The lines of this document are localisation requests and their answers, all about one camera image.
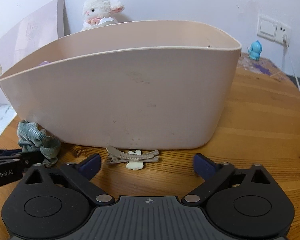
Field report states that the white power cable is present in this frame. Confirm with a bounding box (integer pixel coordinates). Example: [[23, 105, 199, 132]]
[[282, 36, 300, 93]]

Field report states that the purple flower pattern mat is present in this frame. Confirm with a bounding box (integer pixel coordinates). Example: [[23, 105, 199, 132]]
[[237, 53, 290, 82]]

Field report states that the white wall switch socket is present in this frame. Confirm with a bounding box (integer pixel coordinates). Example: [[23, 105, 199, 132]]
[[257, 14, 292, 47]]

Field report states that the cream flower hair clip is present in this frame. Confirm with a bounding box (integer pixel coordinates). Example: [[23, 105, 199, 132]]
[[125, 149, 144, 170]]

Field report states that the pink lilac bed headboard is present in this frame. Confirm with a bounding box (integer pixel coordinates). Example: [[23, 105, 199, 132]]
[[0, 0, 64, 106]]

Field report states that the green fabric scrunchie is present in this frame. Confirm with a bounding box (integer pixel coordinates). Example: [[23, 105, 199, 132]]
[[17, 120, 61, 167]]

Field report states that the white plush lamb toy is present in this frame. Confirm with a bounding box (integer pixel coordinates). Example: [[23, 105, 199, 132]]
[[81, 0, 125, 31]]

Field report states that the beige hair clip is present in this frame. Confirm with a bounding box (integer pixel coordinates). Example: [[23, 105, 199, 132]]
[[106, 145, 159, 165]]

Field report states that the beige plastic storage bin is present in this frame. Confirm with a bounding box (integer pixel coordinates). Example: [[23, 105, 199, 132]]
[[0, 20, 242, 150]]

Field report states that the blue bird figurine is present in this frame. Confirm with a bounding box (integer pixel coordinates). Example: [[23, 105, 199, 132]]
[[248, 40, 262, 61]]

